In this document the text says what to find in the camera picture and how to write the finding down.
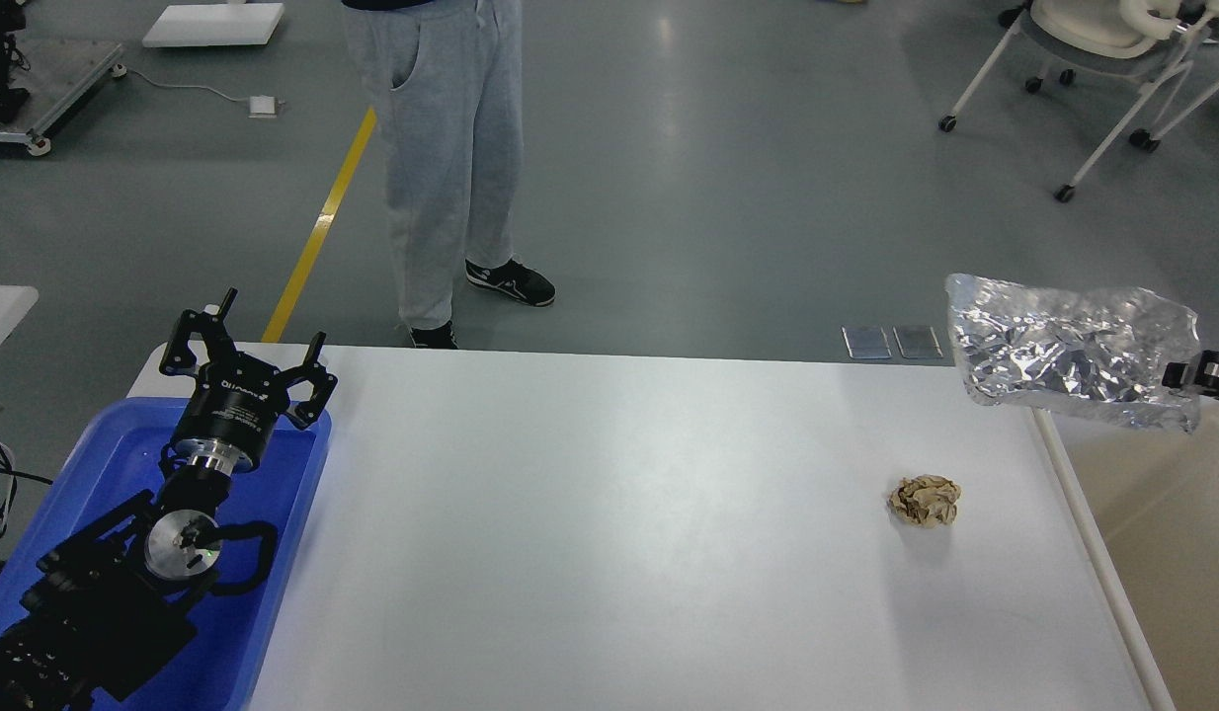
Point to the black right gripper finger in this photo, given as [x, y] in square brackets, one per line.
[1199, 375]

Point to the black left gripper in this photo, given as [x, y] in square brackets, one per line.
[232, 405]

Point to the silver foil bag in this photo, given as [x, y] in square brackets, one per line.
[1099, 355]

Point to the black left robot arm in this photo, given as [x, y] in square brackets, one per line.
[152, 576]

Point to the beige plastic bin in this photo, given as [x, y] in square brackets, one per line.
[1154, 497]

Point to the right metal floor plate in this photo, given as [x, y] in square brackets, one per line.
[917, 342]

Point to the metal floor plate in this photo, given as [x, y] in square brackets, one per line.
[866, 343]
[917, 342]

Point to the crumpled brown paper ball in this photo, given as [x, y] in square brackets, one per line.
[925, 501]

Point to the person in grey sweatpants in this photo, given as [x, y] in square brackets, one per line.
[444, 80]

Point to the white foam board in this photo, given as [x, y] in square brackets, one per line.
[217, 24]

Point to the white office chair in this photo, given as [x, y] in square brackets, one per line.
[1146, 43]

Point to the left metal floor plate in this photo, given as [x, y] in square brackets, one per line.
[866, 343]

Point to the wheeled metal platform cart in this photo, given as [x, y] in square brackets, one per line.
[43, 78]

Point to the white power adapter with cable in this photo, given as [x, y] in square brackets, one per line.
[256, 106]

